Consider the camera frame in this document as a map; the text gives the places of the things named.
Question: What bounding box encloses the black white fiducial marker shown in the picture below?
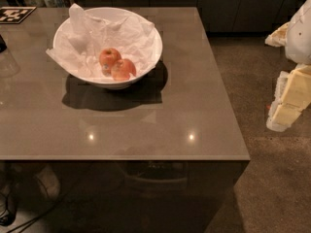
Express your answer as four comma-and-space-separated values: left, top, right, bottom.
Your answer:
0, 7, 36, 24

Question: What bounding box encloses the black cable on floor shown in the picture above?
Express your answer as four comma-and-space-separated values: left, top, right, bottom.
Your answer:
0, 191, 62, 233

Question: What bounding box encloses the white crumpled paper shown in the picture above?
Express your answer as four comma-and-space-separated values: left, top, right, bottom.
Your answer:
45, 3, 156, 80

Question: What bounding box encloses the red apple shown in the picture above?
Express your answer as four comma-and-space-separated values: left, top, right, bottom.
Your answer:
99, 48, 121, 75
111, 58, 136, 82

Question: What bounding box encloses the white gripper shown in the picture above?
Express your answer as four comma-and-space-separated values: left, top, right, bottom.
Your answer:
264, 0, 311, 132

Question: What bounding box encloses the dark object at left edge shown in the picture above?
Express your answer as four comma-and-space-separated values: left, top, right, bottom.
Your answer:
0, 35, 7, 53

